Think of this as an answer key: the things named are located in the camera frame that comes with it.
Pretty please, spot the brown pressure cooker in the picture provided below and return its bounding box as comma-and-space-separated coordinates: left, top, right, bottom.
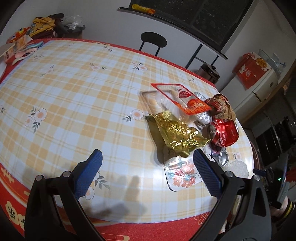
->
199, 64, 220, 84

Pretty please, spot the red printed cloth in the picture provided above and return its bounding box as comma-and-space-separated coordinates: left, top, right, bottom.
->
232, 52, 271, 90

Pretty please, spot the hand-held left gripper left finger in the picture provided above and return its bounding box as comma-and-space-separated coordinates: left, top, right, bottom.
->
25, 149, 104, 241

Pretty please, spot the black oven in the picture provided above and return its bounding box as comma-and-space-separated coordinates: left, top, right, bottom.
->
254, 113, 296, 165

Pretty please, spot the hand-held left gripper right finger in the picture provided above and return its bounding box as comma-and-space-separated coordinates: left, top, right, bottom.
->
192, 149, 272, 241

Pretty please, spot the crumpled brown snack wrapper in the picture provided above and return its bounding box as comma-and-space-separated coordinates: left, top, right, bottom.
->
205, 94, 236, 121

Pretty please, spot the crushed red can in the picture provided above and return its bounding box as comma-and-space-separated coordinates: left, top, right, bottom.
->
202, 119, 240, 147

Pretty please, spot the pink cloth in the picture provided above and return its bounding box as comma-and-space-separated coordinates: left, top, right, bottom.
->
14, 40, 44, 61

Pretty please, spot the dark window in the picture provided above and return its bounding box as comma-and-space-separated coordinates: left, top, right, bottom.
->
118, 0, 255, 60

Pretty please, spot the person's right forearm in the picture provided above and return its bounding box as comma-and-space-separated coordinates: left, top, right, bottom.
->
270, 197, 296, 227

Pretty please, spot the dark brown garment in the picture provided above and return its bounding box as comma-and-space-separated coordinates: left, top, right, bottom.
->
50, 13, 70, 35

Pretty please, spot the yellow garment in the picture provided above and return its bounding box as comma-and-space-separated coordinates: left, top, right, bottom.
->
29, 17, 56, 37

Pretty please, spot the gold foil wrapper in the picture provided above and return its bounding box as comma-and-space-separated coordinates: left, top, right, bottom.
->
145, 111, 212, 158

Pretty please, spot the black round chair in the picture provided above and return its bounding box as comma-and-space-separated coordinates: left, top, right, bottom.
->
138, 32, 167, 57

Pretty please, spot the clear plastic container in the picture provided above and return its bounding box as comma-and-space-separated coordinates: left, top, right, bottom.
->
258, 49, 286, 72

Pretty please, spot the white fridge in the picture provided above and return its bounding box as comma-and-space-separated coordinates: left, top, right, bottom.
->
220, 66, 280, 121

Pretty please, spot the orange blister package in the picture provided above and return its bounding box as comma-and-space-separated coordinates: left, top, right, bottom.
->
141, 82, 214, 122

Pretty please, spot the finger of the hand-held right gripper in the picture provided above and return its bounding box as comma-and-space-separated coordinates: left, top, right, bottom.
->
253, 169, 269, 178

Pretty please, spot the red tablecloth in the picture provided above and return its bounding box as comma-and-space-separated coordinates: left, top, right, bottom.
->
0, 38, 257, 241

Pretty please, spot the checked plastic table cover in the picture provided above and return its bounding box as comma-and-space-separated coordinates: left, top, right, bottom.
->
0, 39, 255, 224

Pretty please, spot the clear plastic bag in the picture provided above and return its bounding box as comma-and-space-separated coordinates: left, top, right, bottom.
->
62, 15, 86, 30

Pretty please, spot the yellow packet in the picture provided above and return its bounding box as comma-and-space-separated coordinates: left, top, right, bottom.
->
131, 3, 156, 14

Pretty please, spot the white cardboard box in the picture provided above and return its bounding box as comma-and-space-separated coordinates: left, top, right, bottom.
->
0, 43, 16, 63

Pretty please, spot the orange snack packet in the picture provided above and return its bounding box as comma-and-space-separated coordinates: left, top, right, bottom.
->
7, 28, 30, 43

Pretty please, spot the clear ribbed plastic piece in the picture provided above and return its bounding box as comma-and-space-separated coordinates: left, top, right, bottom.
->
228, 160, 249, 179

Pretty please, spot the white floral blister card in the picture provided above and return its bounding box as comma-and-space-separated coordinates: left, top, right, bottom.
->
163, 148, 206, 192

